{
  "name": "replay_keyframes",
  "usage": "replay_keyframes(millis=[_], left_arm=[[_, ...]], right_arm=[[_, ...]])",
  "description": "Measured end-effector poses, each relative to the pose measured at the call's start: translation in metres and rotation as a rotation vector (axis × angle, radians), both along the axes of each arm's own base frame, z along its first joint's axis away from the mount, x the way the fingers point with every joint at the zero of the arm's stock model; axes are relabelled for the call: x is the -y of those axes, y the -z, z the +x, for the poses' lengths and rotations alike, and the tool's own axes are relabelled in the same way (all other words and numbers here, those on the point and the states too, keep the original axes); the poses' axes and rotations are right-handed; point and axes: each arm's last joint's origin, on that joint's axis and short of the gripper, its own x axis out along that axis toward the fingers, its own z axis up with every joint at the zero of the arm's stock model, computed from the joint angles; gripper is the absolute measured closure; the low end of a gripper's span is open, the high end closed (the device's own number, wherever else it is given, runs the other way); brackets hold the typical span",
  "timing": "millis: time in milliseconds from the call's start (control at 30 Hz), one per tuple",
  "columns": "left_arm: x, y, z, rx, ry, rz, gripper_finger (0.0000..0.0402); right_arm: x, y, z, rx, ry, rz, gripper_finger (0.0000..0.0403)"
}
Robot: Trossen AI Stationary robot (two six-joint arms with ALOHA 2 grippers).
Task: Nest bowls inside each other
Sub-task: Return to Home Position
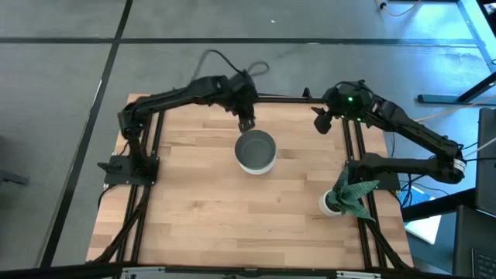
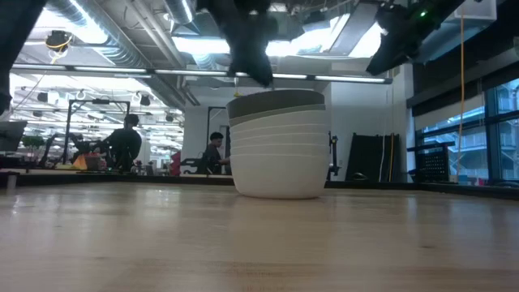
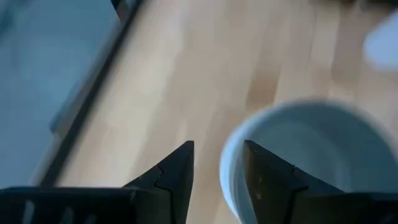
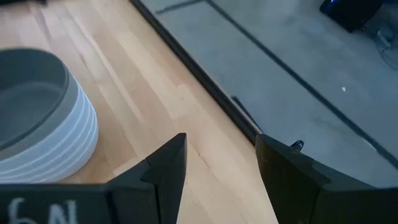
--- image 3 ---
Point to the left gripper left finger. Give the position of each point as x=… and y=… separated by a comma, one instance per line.
x=169, y=180

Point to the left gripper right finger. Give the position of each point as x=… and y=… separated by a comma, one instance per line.
x=270, y=183

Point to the white bowl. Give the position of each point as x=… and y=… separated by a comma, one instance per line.
x=384, y=43
x=326, y=140

